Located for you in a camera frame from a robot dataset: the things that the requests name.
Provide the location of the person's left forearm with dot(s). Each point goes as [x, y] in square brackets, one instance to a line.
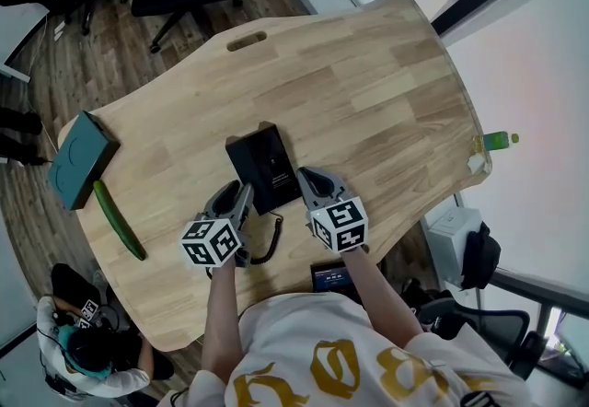
[221, 327]

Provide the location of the black tablet screen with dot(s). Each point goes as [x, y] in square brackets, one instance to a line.
[331, 278]

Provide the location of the white box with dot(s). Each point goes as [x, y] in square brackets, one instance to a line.
[448, 239]

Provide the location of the green cucumber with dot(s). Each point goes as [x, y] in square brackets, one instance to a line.
[117, 218]

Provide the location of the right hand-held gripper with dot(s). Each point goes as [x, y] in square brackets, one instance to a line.
[340, 225]

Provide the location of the green drink bottle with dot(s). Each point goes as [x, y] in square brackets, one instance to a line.
[499, 141]

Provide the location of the black telephone handset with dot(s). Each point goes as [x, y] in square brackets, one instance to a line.
[239, 161]

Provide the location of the teal flat box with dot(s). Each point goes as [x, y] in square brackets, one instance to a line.
[78, 161]

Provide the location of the white desk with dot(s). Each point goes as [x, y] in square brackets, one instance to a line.
[14, 73]

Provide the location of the person's right forearm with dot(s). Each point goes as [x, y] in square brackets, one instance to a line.
[377, 299]

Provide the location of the person's white printed shirt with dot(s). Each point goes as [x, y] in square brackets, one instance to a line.
[285, 340]

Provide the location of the black desk telephone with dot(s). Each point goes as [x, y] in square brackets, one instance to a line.
[273, 166]

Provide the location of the black mesh chair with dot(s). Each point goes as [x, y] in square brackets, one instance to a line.
[497, 327]

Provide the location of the black backpack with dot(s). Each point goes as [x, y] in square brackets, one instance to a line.
[481, 258]

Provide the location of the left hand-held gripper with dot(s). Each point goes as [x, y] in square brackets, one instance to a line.
[209, 241]

